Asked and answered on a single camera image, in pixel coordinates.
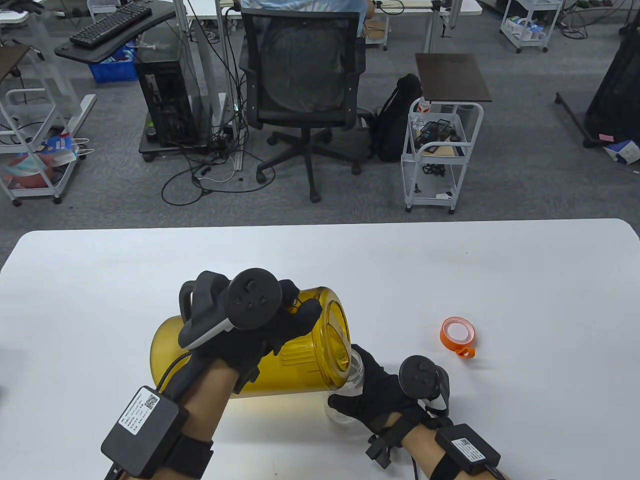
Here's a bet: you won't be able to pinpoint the black strapped sensor box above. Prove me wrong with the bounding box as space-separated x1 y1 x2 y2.
101 386 215 480
431 423 502 480

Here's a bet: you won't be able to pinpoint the person's right forearm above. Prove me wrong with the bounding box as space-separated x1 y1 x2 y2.
400 425 506 480

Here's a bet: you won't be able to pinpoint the cardboard box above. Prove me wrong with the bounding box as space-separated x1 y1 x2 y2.
362 17 391 47

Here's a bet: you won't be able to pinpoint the white rolling cart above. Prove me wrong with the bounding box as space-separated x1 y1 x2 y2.
401 97 484 215

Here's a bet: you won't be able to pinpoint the person's left forearm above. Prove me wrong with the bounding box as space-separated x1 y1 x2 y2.
122 357 236 480

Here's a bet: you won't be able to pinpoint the black floor cables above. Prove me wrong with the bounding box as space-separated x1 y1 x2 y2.
161 145 276 207

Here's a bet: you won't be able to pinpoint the dark brown side table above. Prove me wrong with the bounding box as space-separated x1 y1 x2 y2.
415 53 493 103

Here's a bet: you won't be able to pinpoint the white cart with basketball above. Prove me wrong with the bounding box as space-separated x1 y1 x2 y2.
0 89 81 207

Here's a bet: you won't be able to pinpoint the orange cup lid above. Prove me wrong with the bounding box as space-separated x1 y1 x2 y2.
440 316 477 359

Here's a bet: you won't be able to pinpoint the yellow transparent kettle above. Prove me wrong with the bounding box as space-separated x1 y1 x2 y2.
150 286 353 397

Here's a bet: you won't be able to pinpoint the black curved desk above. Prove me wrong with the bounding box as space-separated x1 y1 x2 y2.
54 0 177 65

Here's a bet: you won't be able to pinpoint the white blue carton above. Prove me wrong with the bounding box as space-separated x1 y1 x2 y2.
602 140 640 165

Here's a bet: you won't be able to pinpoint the small white storage cart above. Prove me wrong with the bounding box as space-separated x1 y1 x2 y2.
501 0 563 53

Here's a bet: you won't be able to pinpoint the black hand controller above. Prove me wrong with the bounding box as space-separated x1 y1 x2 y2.
398 355 451 416
179 268 286 351

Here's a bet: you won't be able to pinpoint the black keyboard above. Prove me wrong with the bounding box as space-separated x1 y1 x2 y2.
69 1 153 50

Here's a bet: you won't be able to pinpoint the black backpack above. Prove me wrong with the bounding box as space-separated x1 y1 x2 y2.
370 73 423 163

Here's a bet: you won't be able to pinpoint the person's left hand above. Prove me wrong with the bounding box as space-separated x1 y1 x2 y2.
192 279 323 396

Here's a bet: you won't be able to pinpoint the blue plastic crate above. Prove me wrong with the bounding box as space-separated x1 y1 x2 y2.
89 45 140 84

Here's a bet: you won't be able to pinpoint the clear water cup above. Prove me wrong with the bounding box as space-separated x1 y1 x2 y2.
324 345 366 426

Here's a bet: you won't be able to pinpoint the black mesh office chair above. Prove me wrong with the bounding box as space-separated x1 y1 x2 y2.
239 7 376 203

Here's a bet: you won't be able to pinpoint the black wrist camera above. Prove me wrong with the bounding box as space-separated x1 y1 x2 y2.
366 434 401 468

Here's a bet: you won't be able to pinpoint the person's right hand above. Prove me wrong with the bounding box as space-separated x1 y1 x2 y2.
327 344 428 436

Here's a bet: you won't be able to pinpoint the black computer tower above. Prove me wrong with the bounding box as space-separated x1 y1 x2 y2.
134 47 211 148

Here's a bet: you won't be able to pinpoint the black fabric stand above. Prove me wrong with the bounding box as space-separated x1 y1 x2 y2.
555 30 640 149

